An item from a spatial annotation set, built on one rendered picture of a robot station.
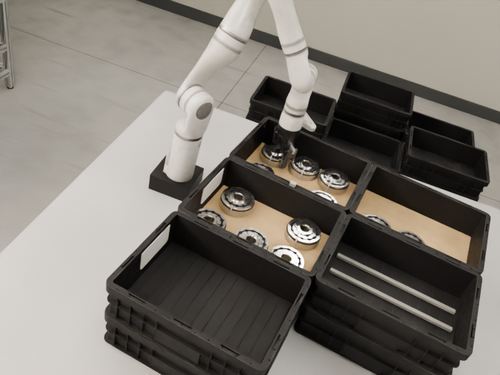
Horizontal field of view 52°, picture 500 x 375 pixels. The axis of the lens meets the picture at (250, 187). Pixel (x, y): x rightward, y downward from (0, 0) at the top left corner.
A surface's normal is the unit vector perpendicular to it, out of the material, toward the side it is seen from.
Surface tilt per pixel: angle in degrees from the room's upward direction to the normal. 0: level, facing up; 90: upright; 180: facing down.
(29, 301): 0
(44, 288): 0
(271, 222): 0
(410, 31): 90
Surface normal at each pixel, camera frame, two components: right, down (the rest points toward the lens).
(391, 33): -0.30, 0.56
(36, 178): 0.21, -0.75
